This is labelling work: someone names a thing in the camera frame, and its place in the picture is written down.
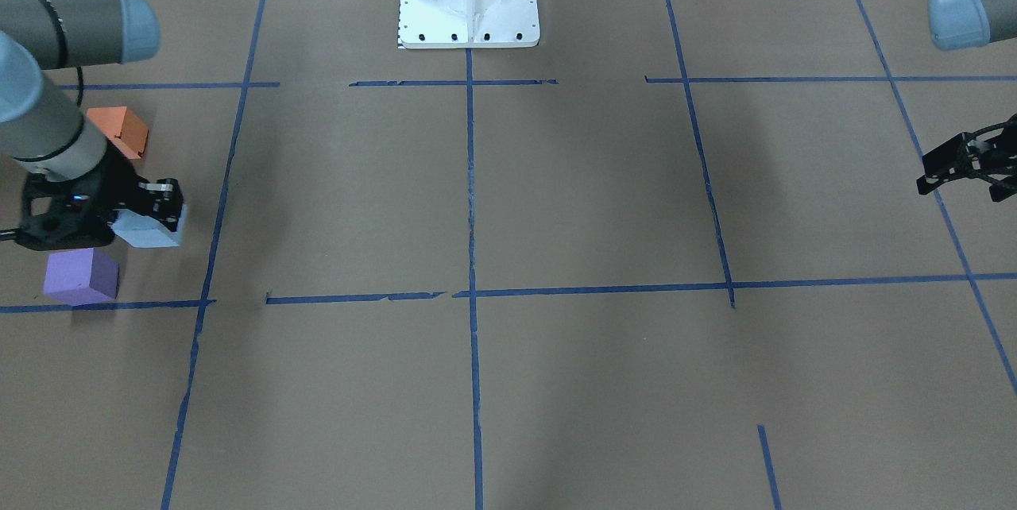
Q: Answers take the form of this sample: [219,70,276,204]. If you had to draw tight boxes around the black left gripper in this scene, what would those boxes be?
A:
[965,116,1016,203]

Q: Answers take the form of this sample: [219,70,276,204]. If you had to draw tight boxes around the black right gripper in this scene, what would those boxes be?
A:
[17,147,143,250]

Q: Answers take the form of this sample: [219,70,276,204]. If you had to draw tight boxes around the light blue foam block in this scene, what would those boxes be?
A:
[111,203,188,249]

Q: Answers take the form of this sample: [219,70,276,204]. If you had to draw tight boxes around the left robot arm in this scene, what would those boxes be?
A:
[916,0,1016,203]

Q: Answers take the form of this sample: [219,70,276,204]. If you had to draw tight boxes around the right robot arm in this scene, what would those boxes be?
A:
[2,0,178,252]

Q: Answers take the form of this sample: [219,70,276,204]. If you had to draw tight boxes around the purple foam block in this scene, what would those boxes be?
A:
[41,247,119,307]

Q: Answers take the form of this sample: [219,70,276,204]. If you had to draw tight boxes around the orange foam block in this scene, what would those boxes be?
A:
[86,106,149,161]

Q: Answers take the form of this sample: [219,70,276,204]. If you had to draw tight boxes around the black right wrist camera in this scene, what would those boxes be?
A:
[134,178,184,232]

